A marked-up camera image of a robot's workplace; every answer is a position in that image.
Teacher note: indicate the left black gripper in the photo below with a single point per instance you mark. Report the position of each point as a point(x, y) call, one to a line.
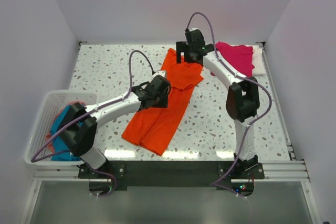
point(164, 103)

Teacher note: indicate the white plastic laundry basket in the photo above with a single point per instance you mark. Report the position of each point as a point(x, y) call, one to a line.
point(53, 102)

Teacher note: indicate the orange t-shirt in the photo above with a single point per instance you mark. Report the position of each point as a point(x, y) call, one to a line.
point(154, 128)

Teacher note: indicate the pink garment in basket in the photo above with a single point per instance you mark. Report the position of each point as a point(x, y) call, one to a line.
point(81, 103)

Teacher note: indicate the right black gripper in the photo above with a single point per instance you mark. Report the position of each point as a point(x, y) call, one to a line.
point(182, 47)

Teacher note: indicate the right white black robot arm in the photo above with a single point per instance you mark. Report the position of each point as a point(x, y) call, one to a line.
point(242, 100)

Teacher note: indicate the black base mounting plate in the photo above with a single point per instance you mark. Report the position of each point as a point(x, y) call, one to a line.
point(121, 175)

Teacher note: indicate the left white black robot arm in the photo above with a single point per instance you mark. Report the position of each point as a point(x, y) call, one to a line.
point(79, 125)

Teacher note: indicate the folded white t-shirt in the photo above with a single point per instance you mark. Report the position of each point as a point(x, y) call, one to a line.
point(257, 62)

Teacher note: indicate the folded magenta t-shirt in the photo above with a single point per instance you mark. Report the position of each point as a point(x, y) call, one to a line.
point(240, 57)

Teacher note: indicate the blue t-shirt in basket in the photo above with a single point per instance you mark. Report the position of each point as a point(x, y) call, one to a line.
point(57, 145)

